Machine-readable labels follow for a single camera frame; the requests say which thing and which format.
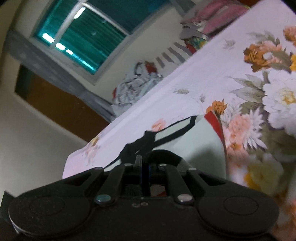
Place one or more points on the crumpled grey white clothes pile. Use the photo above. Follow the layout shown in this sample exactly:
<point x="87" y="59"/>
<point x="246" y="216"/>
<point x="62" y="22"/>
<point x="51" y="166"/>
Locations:
<point x="141" y="79"/>

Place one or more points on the floral white bed sheet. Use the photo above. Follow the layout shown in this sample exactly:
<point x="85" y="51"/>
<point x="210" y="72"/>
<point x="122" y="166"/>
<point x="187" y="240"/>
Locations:
<point x="247" y="74"/>

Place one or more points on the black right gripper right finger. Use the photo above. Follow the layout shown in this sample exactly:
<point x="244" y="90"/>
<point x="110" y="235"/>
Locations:
<point x="175" y="187"/>

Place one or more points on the pink grey folded blankets stack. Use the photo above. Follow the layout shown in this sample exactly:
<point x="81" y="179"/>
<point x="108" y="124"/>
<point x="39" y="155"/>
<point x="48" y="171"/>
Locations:
<point x="210" y="17"/>

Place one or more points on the grey striped white mattress cover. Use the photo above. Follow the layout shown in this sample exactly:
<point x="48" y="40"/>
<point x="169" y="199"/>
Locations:
<point x="172" y="57"/>

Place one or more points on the teal glass window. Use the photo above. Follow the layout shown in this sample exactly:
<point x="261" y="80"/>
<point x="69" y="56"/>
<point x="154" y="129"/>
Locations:
<point x="87" y="37"/>

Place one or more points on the grey left curtain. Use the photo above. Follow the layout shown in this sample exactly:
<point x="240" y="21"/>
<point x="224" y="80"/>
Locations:
<point x="42" y="65"/>

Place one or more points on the brown wooden door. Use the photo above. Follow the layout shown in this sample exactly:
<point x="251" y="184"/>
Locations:
<point x="62" y="108"/>

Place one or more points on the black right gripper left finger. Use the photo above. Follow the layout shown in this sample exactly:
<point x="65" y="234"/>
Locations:
<point x="123" y="182"/>

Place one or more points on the colourful folded cloth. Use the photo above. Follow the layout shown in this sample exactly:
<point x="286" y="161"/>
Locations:
<point x="194" y="44"/>

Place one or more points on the striped black red white shirt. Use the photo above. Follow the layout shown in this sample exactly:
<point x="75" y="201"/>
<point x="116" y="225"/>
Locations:
<point x="195" y="142"/>

